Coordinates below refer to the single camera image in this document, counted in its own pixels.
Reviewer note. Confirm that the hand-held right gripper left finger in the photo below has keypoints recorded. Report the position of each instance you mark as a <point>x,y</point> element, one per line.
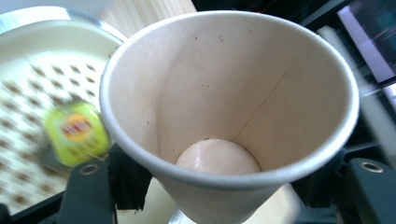
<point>90,193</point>

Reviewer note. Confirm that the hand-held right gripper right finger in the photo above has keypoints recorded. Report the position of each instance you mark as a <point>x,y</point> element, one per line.
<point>370,193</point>

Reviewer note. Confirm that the yellow-green tea bag packet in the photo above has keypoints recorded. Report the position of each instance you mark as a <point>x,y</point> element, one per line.
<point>76,132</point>

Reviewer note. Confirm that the white perforated strainer bowl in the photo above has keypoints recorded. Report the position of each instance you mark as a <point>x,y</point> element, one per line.
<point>34,68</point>

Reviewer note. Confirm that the white paper cup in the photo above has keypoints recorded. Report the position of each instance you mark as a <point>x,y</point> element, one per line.
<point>230,102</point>

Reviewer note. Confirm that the white pole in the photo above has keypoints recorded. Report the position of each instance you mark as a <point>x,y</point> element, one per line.
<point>370,102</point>

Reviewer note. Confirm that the computer monitor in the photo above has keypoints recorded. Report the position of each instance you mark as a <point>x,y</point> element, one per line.
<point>373,34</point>

